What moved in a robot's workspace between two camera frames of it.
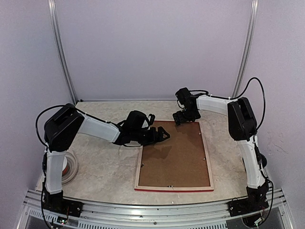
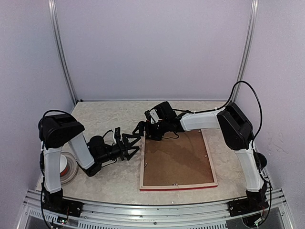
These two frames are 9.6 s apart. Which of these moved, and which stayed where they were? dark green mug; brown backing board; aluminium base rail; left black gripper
Moved: left black gripper
Stayed: dark green mug; brown backing board; aluminium base rail
